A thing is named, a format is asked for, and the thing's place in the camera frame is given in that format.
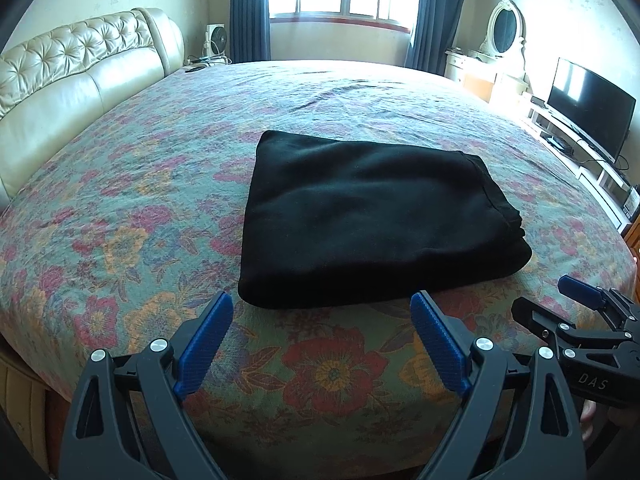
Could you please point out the dark blue curtain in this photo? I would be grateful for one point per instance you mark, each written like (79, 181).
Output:
(435, 15)
(247, 10)

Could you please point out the black flat television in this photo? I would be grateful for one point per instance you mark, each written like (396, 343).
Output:
(590, 105)

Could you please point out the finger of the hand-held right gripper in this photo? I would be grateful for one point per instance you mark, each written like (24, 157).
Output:
(577, 289)
(537, 320)

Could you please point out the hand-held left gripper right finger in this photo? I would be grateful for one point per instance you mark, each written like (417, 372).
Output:
(440, 345)

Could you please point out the white standing fan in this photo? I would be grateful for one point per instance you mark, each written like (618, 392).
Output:
(216, 40)

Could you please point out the white oval vanity mirror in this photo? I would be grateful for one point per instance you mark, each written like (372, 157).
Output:
(504, 30)

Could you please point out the black pants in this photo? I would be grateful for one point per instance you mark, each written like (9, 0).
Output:
(370, 220)

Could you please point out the white television stand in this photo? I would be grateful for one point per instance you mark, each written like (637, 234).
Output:
(595, 170)

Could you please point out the beige padded bed base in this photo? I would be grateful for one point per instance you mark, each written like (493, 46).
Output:
(25, 400)

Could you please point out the small dark remote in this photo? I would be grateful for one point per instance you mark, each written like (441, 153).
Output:
(192, 68)

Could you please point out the cream leather tufted headboard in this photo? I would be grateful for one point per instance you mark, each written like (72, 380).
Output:
(75, 75)

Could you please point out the person's right hand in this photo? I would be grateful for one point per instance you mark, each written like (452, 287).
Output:
(589, 415)

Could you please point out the black set-top box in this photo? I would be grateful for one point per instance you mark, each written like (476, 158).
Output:
(556, 141)

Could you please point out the wooden cabinet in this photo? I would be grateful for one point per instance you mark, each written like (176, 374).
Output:
(632, 242)

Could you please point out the white dressing table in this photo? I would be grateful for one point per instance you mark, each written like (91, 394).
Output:
(480, 72)

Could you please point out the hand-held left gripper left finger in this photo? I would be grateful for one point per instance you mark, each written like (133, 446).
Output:
(200, 355)

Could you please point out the floral bedspread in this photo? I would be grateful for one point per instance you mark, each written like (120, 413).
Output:
(150, 185)

